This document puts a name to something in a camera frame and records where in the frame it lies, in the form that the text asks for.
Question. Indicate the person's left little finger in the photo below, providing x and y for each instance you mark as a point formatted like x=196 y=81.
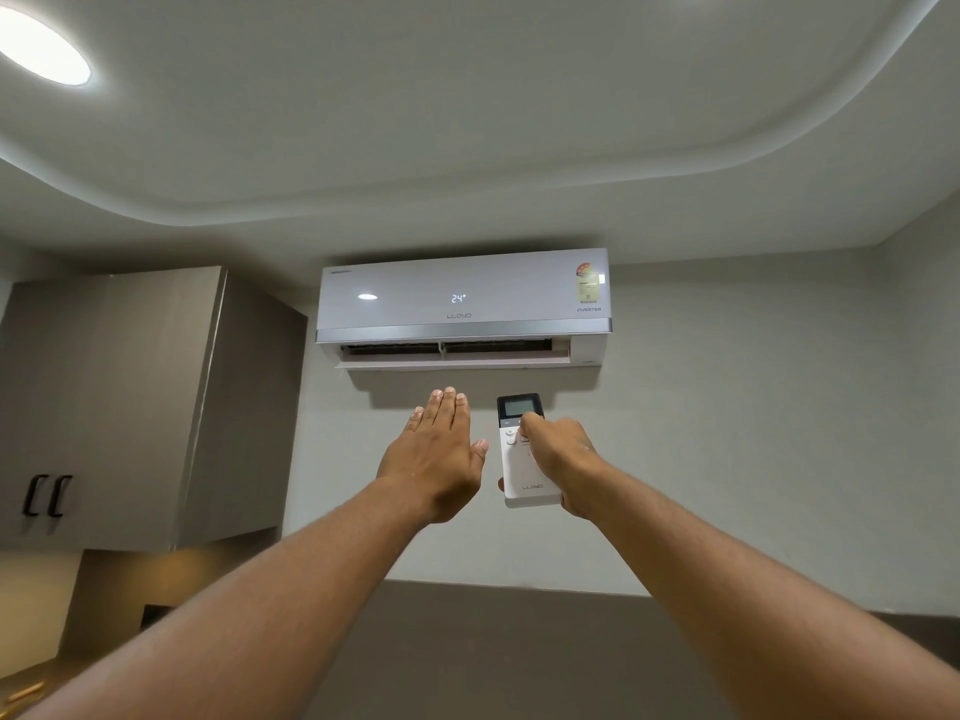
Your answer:
x=415 y=423

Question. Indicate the round ceiling light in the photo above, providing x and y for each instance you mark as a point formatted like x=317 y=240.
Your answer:
x=37 y=44

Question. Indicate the yellow rating sticker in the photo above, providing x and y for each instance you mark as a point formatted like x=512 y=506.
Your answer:
x=586 y=284

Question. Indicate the person's left thumb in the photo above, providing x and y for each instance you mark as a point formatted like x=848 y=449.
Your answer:
x=480 y=458

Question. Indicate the person's right hand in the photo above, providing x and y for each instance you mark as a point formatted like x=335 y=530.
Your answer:
x=562 y=461

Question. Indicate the person's left hand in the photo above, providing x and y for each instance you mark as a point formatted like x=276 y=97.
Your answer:
x=431 y=464

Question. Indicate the person's left forearm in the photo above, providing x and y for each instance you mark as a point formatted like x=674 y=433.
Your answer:
x=255 y=614

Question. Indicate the person's right forearm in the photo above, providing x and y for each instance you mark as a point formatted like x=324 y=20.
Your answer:
x=750 y=599

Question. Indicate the white wall air conditioner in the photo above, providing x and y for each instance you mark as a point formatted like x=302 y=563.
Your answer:
x=457 y=307

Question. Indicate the white air conditioner remote control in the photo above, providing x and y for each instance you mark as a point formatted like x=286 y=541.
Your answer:
x=521 y=472

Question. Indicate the person's right thumb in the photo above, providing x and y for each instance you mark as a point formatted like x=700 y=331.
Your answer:
x=536 y=429

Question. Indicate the person's left middle finger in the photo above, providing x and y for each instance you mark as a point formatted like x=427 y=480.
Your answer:
x=448 y=408

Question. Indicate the grey wall cabinet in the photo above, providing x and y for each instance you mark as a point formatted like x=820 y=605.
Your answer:
x=112 y=404

